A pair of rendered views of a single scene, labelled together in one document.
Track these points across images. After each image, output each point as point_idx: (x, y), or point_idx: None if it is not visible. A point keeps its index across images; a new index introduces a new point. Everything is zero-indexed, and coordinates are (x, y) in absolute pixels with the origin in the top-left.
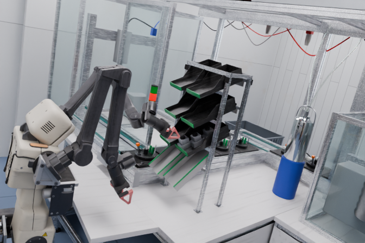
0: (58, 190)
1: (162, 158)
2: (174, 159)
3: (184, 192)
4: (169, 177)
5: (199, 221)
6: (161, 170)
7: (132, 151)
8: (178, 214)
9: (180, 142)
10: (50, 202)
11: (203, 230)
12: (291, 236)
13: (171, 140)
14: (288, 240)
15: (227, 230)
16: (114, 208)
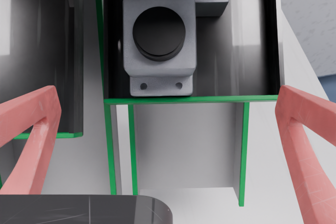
0: None
1: (11, 149)
2: (111, 126)
3: (117, 110)
4: (139, 176)
5: (273, 143)
6: (75, 188)
7: None
8: (234, 191)
9: (164, 75)
10: None
11: (317, 156)
12: None
13: (27, 92)
14: None
15: (316, 93)
16: None
